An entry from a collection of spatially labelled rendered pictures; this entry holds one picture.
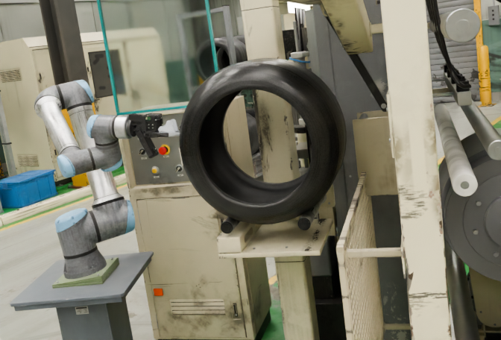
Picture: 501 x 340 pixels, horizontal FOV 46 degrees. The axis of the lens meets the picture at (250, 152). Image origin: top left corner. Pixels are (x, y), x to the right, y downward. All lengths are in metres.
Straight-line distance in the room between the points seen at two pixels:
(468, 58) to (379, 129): 9.19
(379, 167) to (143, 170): 1.27
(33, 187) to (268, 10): 5.65
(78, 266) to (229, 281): 0.74
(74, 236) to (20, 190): 4.79
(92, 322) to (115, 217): 0.47
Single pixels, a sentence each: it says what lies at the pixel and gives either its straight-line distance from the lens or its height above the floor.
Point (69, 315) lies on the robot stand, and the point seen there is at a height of 0.47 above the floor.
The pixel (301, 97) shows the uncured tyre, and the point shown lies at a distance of 1.95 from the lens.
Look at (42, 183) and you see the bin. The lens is 7.74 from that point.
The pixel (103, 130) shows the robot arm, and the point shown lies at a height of 1.28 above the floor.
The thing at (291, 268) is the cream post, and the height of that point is 0.59.
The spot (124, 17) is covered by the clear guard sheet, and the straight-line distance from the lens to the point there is 2.95.
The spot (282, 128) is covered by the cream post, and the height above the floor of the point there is 1.18.
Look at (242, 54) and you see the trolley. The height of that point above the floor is 1.44.
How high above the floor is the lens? 1.52
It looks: 10 degrees down
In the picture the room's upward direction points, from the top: 8 degrees counter-clockwise
